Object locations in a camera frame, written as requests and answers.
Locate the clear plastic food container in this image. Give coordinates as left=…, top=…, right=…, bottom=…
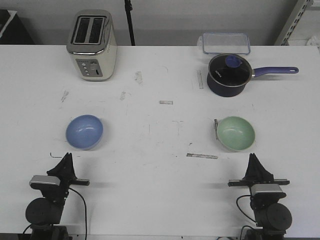
left=197, top=32, right=251, bottom=55

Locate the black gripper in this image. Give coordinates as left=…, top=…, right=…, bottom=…
left=40, top=152, right=90, bottom=206
left=227, top=153, right=290, bottom=210

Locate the blue bowl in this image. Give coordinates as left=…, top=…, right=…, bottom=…
left=65, top=114, right=104, bottom=150

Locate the cream two-slot toaster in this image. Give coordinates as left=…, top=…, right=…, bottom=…
left=66, top=9, right=118, bottom=82

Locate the black tripod pole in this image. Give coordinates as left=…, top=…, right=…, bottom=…
left=124, top=0, right=136, bottom=46

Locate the glass pot lid blue knob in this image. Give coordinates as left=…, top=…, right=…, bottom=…
left=208, top=54, right=252, bottom=87

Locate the small metal hex key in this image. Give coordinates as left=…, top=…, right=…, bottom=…
left=49, top=152, right=62, bottom=159

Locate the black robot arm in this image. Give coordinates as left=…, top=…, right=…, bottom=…
left=227, top=153, right=293, bottom=240
left=25, top=152, right=90, bottom=240

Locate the dark blue saucepan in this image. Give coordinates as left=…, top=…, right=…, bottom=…
left=207, top=64, right=299, bottom=98

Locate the green bowl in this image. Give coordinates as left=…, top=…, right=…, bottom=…
left=214, top=116, right=256, bottom=152

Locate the grey metal shelf upright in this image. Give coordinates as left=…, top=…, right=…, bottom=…
left=274, top=0, right=314, bottom=46

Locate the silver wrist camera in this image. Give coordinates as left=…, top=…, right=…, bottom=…
left=29, top=175, right=61, bottom=190
left=250, top=183, right=283, bottom=196

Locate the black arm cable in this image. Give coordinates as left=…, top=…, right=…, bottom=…
left=67, top=187, right=88, bottom=240
left=235, top=194, right=258, bottom=227

